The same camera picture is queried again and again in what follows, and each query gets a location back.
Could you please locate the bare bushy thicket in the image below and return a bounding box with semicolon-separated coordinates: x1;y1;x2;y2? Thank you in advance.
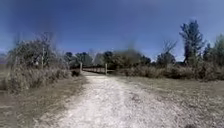
0;32;73;94

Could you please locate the row of trees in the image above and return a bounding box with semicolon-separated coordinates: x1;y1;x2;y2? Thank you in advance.
63;49;153;70

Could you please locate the dry grass verge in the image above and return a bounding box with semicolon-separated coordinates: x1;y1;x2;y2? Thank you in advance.
111;74;224;128
0;74;88;128

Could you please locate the pale gravel path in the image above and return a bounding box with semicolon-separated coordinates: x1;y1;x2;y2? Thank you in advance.
49;70;188;128

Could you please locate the tall dark tree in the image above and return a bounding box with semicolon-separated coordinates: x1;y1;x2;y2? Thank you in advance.
179;19;206;66

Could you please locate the dry brown hedge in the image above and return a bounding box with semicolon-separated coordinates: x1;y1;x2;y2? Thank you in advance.
114;63;224;82

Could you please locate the wooden fence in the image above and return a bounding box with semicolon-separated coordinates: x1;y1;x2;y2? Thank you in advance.
78;62;116;76

